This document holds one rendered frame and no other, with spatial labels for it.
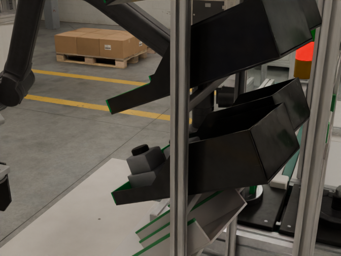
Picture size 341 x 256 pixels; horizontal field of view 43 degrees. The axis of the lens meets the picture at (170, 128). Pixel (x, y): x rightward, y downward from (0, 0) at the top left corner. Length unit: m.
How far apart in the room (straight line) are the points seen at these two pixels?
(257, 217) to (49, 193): 2.27
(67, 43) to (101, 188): 5.54
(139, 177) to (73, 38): 6.13
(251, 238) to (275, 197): 0.19
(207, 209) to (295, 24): 0.37
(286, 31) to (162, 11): 9.34
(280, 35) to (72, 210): 0.97
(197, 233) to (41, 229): 0.71
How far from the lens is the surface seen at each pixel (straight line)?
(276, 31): 0.52
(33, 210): 3.05
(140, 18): 1.02
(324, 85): 0.50
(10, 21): 5.56
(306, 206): 0.57
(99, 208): 1.35
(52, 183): 3.34
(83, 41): 6.72
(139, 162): 0.72
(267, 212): 1.14
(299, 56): 1.22
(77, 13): 10.96
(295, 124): 0.74
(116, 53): 6.47
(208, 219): 0.80
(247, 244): 1.07
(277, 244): 1.05
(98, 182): 1.49
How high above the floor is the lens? 1.58
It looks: 22 degrees down
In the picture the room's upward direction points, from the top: straight up
